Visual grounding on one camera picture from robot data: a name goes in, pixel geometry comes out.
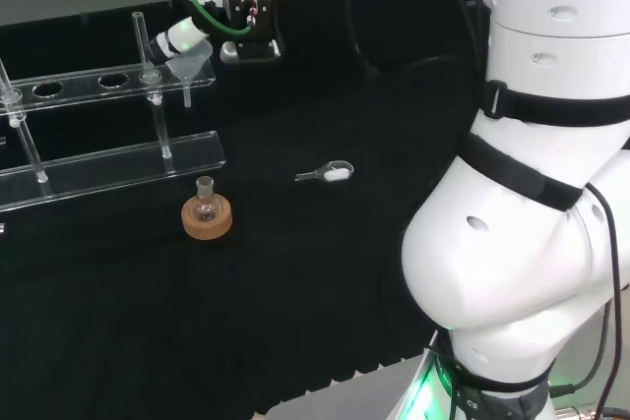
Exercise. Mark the black bench cloth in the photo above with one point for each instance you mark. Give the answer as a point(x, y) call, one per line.
point(295, 267)

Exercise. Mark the clear acrylic funnel stand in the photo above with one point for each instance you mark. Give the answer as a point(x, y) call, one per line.
point(123, 164)

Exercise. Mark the small glass round-bottom flask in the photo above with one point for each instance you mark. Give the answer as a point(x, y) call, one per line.
point(204, 206)

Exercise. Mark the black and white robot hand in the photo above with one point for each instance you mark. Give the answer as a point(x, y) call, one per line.
point(248, 48)

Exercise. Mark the glass weighing funnel with powder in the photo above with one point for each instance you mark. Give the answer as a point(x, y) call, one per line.
point(337, 174)

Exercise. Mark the clear plastic funnel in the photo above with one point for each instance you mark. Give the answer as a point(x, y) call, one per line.
point(189, 66)

